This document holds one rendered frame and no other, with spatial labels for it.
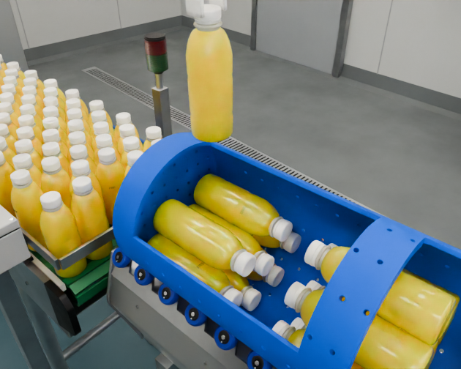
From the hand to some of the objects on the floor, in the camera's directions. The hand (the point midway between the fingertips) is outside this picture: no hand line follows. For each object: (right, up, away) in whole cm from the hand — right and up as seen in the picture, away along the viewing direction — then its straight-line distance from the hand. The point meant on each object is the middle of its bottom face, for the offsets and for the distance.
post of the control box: (-48, -122, +88) cm, 158 cm away
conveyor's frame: (-78, -84, +141) cm, 182 cm away
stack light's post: (-18, -87, +138) cm, 164 cm away
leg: (-13, -123, +87) cm, 151 cm away
